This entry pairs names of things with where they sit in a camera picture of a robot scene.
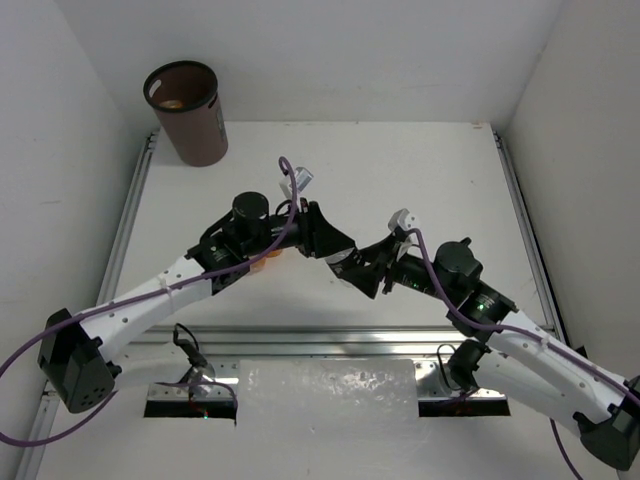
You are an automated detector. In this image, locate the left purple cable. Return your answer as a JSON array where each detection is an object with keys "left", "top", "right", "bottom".
[{"left": 0, "top": 156, "right": 304, "bottom": 446}]

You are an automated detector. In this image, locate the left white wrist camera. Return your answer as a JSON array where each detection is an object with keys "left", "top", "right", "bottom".
[{"left": 279, "top": 167, "right": 314, "bottom": 200}]

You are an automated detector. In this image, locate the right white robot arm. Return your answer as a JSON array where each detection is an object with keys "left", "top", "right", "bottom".
[{"left": 328, "top": 228, "right": 639, "bottom": 471}]

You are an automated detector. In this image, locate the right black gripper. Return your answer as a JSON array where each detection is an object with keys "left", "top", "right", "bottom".
[{"left": 340, "top": 231, "right": 456, "bottom": 303}]

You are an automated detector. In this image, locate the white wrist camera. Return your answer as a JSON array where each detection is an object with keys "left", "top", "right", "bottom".
[
  {"left": 388, "top": 208, "right": 420, "bottom": 244},
  {"left": 279, "top": 167, "right": 314, "bottom": 200}
]

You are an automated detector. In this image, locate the brown plastic waste bin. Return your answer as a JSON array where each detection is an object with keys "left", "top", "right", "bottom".
[{"left": 143, "top": 60, "right": 228, "bottom": 167}]

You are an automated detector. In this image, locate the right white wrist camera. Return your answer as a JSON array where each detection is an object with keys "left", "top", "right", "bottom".
[{"left": 388, "top": 208, "right": 420, "bottom": 244}]

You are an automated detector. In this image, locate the aluminium front rail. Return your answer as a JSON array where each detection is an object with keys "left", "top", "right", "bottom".
[{"left": 119, "top": 325, "right": 556, "bottom": 357}]

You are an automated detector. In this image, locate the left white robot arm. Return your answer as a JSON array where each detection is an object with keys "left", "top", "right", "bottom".
[{"left": 38, "top": 191, "right": 355, "bottom": 414}]

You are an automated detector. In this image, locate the clear bottle black label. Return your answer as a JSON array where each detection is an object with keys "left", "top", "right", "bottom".
[{"left": 325, "top": 248, "right": 361, "bottom": 279}]

